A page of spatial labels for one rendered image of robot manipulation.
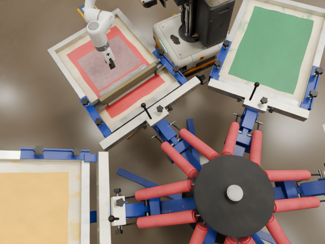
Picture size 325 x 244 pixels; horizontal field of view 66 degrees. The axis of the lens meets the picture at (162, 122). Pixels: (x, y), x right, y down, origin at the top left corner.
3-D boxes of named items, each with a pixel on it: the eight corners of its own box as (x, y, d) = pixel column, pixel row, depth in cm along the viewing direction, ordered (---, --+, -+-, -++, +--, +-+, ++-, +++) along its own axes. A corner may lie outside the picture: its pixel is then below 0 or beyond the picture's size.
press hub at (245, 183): (172, 204, 223) (161, 181, 98) (206, 176, 229) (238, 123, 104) (200, 244, 209) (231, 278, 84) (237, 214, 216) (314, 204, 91)
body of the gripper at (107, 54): (112, 46, 123) (118, 60, 134) (102, 33, 127) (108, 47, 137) (99, 54, 122) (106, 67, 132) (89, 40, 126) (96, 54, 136)
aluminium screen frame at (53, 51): (50, 53, 175) (47, 50, 171) (119, 11, 185) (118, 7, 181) (108, 138, 148) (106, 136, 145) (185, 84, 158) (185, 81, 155)
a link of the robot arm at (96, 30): (95, 5, 117) (114, 8, 116) (102, 22, 127) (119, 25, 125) (82, 30, 112) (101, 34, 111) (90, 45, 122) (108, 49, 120)
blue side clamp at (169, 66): (153, 57, 169) (151, 51, 162) (158, 53, 170) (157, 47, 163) (180, 88, 159) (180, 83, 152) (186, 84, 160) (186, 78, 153)
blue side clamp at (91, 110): (82, 103, 159) (78, 99, 153) (89, 99, 160) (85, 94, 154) (106, 139, 149) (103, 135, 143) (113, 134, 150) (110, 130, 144)
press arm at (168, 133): (151, 120, 146) (150, 117, 142) (159, 114, 147) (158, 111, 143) (168, 143, 141) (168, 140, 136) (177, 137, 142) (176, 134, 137)
